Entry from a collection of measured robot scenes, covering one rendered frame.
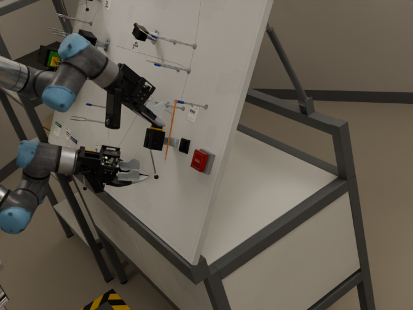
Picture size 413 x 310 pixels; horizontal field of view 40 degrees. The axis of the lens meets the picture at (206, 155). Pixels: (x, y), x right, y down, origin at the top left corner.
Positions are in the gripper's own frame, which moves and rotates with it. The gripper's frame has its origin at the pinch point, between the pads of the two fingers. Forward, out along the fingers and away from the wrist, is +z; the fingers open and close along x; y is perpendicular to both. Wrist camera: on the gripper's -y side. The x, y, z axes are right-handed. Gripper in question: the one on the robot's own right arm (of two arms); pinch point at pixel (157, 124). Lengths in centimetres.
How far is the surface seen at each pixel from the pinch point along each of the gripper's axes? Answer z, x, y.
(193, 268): 22.1, -20.5, -29.4
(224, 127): 4.8, -22.1, 6.2
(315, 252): 63, -21, -5
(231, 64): -2.3, -19.4, 21.4
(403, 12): 145, 75, 159
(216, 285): 33.6, -19.9, -30.1
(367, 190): 159, 47, 52
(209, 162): 7.7, -20.6, -3.5
